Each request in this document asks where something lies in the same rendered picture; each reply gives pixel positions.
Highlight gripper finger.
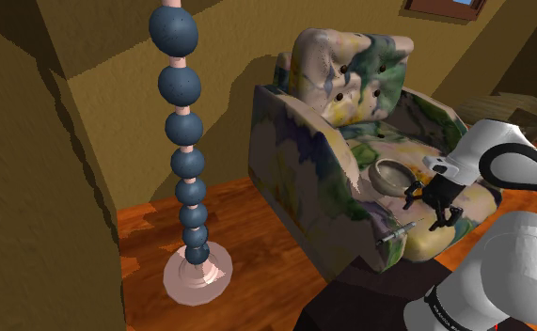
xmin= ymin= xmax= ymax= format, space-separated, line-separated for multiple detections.
xmin=428 ymin=204 xmax=465 ymax=232
xmin=402 ymin=180 xmax=425 ymax=212

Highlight beige grey bowl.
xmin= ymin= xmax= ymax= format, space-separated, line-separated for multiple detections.
xmin=368 ymin=158 xmax=420 ymax=198

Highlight grey metal pen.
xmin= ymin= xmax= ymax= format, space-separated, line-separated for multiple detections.
xmin=375 ymin=221 xmax=418 ymax=247

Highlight dark robot stand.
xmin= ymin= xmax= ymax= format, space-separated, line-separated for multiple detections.
xmin=292 ymin=255 xmax=536 ymax=331

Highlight multicoloured patterned armchair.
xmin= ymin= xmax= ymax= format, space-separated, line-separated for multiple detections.
xmin=247 ymin=27 xmax=504 ymax=283

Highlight brown framed window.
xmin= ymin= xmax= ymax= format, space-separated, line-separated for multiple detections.
xmin=403 ymin=0 xmax=489 ymax=23

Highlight blue spheres floor lamp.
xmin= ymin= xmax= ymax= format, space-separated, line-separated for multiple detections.
xmin=148 ymin=0 xmax=234 ymax=307

